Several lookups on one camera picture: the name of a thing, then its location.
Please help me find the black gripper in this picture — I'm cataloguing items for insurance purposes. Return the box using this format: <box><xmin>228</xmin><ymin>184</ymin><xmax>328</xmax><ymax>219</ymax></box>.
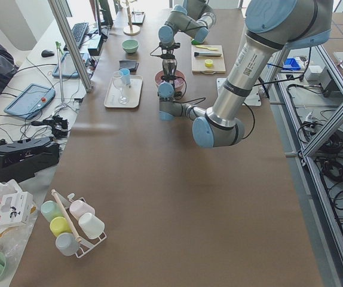
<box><xmin>159</xmin><ymin>42</ymin><xmax>180</xmax><ymax>57</ymax></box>

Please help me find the pink bowl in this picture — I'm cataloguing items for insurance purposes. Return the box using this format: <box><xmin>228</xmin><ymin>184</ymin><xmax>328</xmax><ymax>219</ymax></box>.
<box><xmin>154</xmin><ymin>70</ymin><xmax>185</xmax><ymax>91</ymax></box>

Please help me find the stainless steel ice scoop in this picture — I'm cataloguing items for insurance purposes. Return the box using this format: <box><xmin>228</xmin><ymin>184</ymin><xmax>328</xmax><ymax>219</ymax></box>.
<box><xmin>162</xmin><ymin>58</ymin><xmax>177</xmax><ymax>81</ymax></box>

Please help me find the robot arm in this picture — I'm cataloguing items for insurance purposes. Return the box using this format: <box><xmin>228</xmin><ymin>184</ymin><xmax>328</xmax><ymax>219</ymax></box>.
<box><xmin>158</xmin><ymin>0</ymin><xmax>333</xmax><ymax>148</ymax></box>
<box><xmin>158</xmin><ymin>1</ymin><xmax>216</xmax><ymax>51</ymax></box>

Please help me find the blue cup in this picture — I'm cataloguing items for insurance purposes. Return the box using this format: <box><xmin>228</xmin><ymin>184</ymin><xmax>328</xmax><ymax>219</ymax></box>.
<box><xmin>120</xmin><ymin>68</ymin><xmax>131</xmax><ymax>86</ymax></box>

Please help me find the white cup rack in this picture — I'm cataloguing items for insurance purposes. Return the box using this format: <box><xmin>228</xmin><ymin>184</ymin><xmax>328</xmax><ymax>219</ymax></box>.
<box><xmin>50</xmin><ymin>190</ymin><xmax>108</xmax><ymax>258</ymax></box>

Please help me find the steel muddler black tip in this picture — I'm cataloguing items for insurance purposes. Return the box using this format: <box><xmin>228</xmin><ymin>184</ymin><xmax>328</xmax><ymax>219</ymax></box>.
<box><xmin>194</xmin><ymin>51</ymin><xmax>222</xmax><ymax>57</ymax></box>

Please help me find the yellow plastic knife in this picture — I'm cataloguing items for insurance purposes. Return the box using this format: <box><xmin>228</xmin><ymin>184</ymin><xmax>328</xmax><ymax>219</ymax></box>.
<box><xmin>195</xmin><ymin>45</ymin><xmax>218</xmax><ymax>51</ymax></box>

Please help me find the wooden cutting board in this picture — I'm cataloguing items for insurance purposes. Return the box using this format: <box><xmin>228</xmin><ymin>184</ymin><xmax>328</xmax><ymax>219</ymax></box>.
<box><xmin>191</xmin><ymin>45</ymin><xmax>226</xmax><ymax>74</ymax></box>

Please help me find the green bowl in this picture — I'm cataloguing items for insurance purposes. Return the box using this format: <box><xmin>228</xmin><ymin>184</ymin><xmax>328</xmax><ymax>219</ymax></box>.
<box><xmin>121</xmin><ymin>39</ymin><xmax>139</xmax><ymax>54</ymax></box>

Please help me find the grey folded cloth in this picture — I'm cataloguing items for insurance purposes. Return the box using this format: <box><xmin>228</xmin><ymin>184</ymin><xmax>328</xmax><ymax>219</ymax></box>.
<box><xmin>119</xmin><ymin>60</ymin><xmax>139</xmax><ymax>72</ymax></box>

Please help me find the wooden mug tree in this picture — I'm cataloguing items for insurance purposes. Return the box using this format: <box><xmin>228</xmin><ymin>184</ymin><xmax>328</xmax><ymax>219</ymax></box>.
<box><xmin>120</xmin><ymin>0</ymin><xmax>140</xmax><ymax>36</ymax></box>

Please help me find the yellow lemon half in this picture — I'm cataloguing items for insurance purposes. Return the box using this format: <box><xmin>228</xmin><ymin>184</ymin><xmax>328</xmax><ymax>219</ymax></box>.
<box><xmin>204</xmin><ymin>59</ymin><xmax>213</xmax><ymax>68</ymax></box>

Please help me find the clear wine glass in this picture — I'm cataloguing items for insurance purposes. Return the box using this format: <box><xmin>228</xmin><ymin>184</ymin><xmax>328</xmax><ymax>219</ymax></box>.
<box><xmin>112</xmin><ymin>71</ymin><xmax>128</xmax><ymax>105</ymax></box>

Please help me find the cream serving tray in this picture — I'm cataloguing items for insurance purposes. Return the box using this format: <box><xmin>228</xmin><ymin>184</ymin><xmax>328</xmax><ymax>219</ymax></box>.
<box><xmin>103</xmin><ymin>75</ymin><xmax>143</xmax><ymax>108</ymax></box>

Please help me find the black keyboard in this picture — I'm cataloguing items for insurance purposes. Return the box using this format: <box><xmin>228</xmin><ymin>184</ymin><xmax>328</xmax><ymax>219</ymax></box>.
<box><xmin>71</xmin><ymin>22</ymin><xmax>88</xmax><ymax>48</ymax></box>

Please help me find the far blue teach pendant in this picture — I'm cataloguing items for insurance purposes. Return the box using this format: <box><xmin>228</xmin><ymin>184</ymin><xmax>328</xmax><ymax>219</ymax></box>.
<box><xmin>52</xmin><ymin>52</ymin><xmax>90</xmax><ymax>79</ymax></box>

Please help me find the blue teach pendant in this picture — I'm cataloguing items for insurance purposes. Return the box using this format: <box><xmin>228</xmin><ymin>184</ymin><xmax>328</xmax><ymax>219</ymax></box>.
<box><xmin>4</xmin><ymin>84</ymin><xmax>56</xmax><ymax>120</ymax></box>
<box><xmin>52</xmin><ymin>52</ymin><xmax>90</xmax><ymax>79</ymax></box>

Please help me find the black computer mouse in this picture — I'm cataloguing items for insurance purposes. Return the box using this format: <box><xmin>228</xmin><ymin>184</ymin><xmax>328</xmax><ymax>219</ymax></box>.
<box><xmin>41</xmin><ymin>50</ymin><xmax>54</xmax><ymax>58</ymax></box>

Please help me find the blue parts bin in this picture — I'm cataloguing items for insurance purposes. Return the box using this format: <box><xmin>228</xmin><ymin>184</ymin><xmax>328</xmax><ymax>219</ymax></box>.
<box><xmin>283</xmin><ymin>57</ymin><xmax>304</xmax><ymax>71</ymax></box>

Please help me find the near blue teach pendant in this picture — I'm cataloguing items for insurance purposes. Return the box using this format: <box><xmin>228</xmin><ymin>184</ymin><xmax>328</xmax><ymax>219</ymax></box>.
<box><xmin>4</xmin><ymin>84</ymin><xmax>56</xmax><ymax>120</ymax></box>

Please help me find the white cardboard box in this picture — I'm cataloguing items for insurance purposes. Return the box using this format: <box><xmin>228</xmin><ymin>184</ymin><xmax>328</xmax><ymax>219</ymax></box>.
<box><xmin>0</xmin><ymin>192</ymin><xmax>33</xmax><ymax>227</ymax></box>

